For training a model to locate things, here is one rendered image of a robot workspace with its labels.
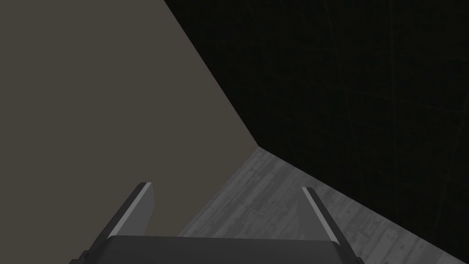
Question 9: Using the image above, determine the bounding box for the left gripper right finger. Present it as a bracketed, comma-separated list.
[295, 187, 351, 248]

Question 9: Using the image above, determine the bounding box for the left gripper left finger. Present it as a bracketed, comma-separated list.
[96, 181, 156, 243]

